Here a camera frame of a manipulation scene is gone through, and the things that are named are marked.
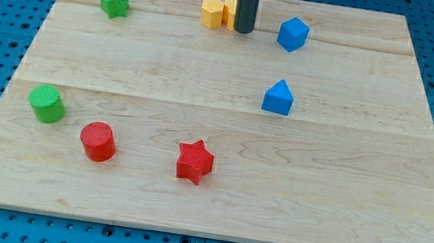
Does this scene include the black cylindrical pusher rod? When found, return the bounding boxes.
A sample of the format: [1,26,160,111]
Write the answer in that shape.
[234,0,259,34]

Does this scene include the blue cube block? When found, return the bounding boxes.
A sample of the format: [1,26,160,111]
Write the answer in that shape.
[276,17,310,52]

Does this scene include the blue triangle block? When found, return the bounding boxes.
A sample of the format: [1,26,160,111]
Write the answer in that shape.
[261,79,294,115]

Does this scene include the yellow block behind rod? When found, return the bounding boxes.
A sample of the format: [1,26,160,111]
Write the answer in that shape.
[223,0,237,31]

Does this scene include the yellow pentagon block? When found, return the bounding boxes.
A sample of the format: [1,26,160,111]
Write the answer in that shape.
[200,0,224,29]

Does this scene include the green star block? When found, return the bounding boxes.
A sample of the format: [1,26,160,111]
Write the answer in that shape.
[100,0,130,19]

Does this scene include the light wooden board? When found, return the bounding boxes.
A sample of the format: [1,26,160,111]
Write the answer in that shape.
[0,0,434,243]

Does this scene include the red star block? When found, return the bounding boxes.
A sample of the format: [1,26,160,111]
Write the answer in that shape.
[176,140,214,185]

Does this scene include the red cylinder block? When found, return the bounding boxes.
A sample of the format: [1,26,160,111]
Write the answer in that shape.
[80,121,116,162]

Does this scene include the green cylinder block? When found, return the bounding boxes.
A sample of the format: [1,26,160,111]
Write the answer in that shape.
[28,84,66,124]

